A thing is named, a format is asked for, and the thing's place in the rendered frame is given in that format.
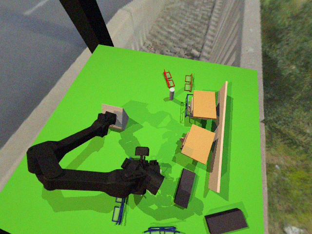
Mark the red-framed glasses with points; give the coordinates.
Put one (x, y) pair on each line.
(167, 75)

